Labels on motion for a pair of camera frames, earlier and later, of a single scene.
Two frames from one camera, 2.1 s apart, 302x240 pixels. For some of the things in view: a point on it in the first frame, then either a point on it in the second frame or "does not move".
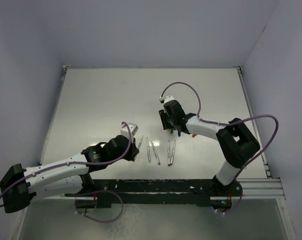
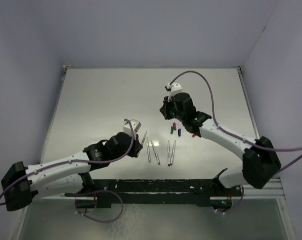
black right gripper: [163, 114] -> [164, 109]
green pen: [149, 157] does not move
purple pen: [158, 162] does not move
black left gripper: [133, 151] does not move
